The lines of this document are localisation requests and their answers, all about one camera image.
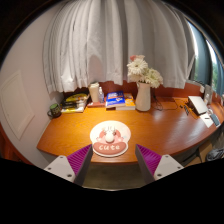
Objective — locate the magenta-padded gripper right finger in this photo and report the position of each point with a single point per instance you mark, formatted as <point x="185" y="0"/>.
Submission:
<point x="165" y="166"/>

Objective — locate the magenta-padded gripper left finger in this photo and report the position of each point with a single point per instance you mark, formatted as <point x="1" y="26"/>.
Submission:
<point x="61" y="166"/>

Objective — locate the round cartoon mouse pad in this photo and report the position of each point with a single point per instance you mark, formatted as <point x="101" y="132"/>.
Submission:
<point x="110" y="148"/>

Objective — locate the green mug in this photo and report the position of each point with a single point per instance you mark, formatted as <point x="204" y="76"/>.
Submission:
<point x="55" y="110"/>

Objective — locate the yellow and black book stack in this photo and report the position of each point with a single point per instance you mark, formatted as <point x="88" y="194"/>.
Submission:
<point x="74" y="102"/>

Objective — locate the silver laptop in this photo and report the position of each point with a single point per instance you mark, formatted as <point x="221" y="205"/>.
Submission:
<point x="198" y="105"/>

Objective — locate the brown book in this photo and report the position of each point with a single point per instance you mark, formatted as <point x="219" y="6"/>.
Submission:
<point x="95" y="104"/>

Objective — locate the white ceramic vase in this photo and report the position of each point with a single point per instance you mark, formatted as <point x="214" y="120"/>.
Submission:
<point x="143" y="98"/>

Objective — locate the orange book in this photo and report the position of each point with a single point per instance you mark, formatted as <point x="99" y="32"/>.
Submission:
<point x="129" y="104"/>

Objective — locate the white tumbler cup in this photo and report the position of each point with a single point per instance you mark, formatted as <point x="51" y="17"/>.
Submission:
<point x="94" y="93"/>

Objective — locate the clear spray bottle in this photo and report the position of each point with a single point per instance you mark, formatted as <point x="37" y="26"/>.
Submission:
<point x="101" y="96"/>

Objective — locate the white flower bouquet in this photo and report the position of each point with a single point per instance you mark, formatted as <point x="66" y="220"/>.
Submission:
<point x="140" y="68"/>

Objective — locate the window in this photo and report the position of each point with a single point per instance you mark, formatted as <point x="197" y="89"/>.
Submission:
<point x="203" y="56"/>

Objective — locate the white curtain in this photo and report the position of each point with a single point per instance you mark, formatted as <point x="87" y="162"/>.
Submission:
<point x="116" y="40"/>

